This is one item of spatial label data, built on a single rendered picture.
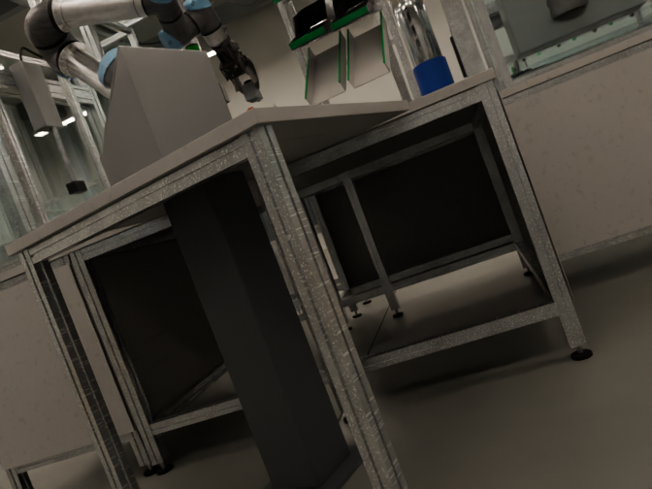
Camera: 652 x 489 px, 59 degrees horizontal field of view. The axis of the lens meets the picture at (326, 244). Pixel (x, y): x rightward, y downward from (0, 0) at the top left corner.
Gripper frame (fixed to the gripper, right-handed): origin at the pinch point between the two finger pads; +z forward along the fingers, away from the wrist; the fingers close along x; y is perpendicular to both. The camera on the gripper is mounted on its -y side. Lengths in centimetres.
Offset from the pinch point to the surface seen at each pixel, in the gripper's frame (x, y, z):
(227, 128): 22, 94, -39
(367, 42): 42.8, -2.7, 4.0
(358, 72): 37.5, 10.8, 5.7
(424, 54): 59, -56, 46
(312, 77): 21.9, 3.2, 4.5
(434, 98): 57, 40, 7
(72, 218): -28, 82, -27
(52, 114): -99, -45, -6
